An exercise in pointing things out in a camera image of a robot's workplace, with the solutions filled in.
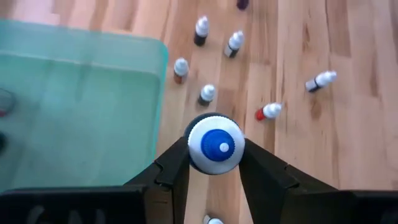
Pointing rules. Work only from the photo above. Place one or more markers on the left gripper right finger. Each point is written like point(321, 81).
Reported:
point(267, 186)

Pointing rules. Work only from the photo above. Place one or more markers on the translucent teal plastic bin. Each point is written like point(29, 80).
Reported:
point(77, 109)

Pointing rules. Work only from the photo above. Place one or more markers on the small green dye bottle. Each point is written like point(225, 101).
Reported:
point(320, 81)

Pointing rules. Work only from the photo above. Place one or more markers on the small purple dye bottle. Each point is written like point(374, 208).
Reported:
point(206, 95)

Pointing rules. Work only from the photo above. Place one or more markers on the small orange-red dye bottle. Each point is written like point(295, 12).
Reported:
point(269, 111)

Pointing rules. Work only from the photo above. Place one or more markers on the large blue-tipped dye bottle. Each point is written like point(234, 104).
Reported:
point(216, 144)

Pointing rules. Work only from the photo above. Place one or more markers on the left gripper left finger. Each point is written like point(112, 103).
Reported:
point(168, 186)

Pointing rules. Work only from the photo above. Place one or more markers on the small blue dye bottle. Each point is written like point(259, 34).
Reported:
point(234, 43)

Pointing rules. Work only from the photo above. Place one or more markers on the small dark red dye bottle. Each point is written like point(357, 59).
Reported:
point(202, 29)

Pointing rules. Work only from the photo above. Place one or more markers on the small white-capped dye bottle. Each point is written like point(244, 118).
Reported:
point(213, 221)
point(242, 3)

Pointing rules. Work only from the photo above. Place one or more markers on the small brown dye bottle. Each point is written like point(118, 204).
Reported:
point(181, 70)

